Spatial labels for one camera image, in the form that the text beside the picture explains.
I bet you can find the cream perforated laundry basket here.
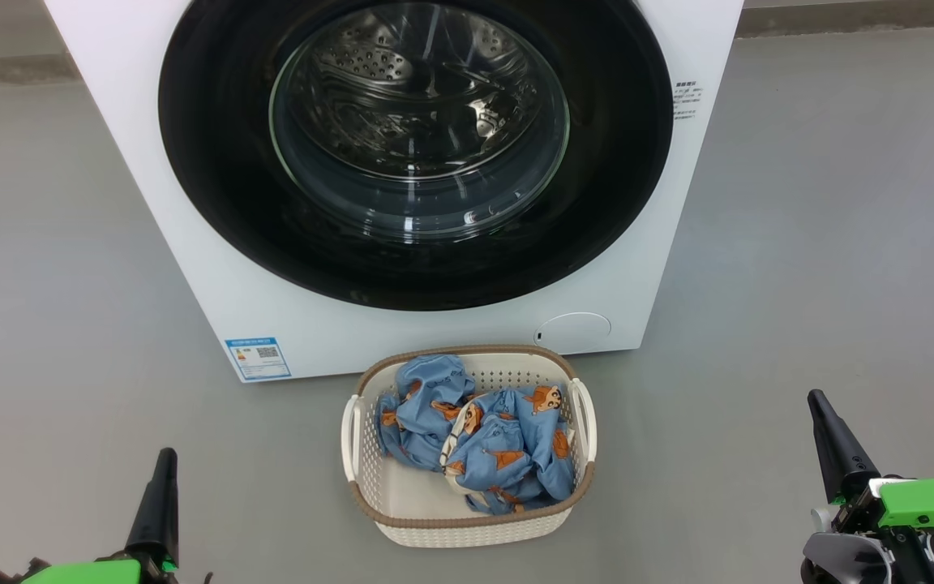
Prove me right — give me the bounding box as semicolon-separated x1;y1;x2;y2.
341;345;598;548

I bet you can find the small white text sticker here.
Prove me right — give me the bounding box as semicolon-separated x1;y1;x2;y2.
672;79;700;122

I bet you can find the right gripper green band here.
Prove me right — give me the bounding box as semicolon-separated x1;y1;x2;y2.
801;389;934;584

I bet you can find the white front-load washing machine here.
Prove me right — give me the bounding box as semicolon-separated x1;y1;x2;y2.
44;0;745;384

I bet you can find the blue cartoon garment white collar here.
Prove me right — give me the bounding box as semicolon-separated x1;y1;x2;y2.
440;384;577;516

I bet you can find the blue energy label sticker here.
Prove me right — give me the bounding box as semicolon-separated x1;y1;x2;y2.
225;337;292;382

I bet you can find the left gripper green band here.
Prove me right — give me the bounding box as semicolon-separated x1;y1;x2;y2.
0;448;184;584

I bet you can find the round white filter cover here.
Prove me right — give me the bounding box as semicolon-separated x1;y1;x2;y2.
533;312;612;352

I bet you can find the black round glass washer door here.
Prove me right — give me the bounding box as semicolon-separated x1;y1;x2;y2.
157;0;675;311

